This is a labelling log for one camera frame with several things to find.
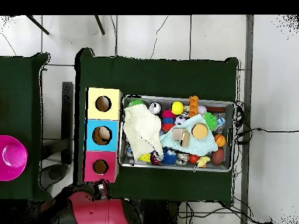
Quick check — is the wooden box with three holes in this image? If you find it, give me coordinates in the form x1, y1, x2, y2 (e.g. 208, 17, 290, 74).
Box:
82, 87, 124, 183

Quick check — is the cream waffle cloth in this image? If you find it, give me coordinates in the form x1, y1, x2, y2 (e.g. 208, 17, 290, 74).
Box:
123, 103, 164, 162

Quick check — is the plain wooden block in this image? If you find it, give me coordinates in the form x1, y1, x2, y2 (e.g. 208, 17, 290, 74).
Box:
172, 128, 185, 141

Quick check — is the yellow ball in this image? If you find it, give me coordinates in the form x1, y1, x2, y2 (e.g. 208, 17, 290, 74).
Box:
170, 101, 185, 116

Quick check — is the orange plastic toy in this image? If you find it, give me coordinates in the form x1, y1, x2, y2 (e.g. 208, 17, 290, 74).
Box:
188, 95, 199, 118

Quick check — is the toy hamburger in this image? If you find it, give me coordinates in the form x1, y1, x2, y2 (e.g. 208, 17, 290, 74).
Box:
191, 123, 208, 140

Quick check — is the light teal waffle cloth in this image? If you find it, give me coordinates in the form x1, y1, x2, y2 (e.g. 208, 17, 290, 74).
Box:
159, 114, 219, 157

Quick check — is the green spiky ball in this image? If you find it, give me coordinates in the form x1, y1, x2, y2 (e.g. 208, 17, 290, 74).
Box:
202, 111, 218, 132

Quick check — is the yellow rubber duck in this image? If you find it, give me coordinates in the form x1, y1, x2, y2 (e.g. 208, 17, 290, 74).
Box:
196, 155, 211, 169

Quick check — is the small orange basketball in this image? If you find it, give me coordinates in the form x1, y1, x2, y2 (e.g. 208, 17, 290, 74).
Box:
214, 133, 227, 148

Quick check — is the small brown football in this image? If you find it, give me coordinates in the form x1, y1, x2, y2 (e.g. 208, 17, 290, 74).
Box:
211, 148, 225, 166

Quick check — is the grey round base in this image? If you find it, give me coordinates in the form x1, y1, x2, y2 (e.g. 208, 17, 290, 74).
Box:
39, 163, 69, 190

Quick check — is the black metal leg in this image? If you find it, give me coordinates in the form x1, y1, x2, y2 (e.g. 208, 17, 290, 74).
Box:
93, 15, 106, 36
25, 15, 50, 36

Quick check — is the dark green side tablecloth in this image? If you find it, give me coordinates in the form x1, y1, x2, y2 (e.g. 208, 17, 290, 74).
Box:
0, 52, 54, 202

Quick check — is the magenta plastic plate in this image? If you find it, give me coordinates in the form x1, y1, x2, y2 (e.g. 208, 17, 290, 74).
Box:
0, 135, 29, 181

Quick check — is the black upright post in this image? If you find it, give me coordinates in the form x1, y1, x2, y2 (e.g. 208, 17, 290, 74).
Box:
61, 81, 74, 165

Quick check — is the shallow wire mesh bin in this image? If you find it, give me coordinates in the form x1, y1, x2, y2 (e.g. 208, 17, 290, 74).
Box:
117, 94, 236, 173

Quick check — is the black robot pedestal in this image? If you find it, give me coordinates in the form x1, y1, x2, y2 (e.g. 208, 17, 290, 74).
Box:
140, 199, 181, 224

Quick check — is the black cable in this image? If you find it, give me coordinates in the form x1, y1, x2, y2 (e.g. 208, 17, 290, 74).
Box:
235, 127, 299, 144

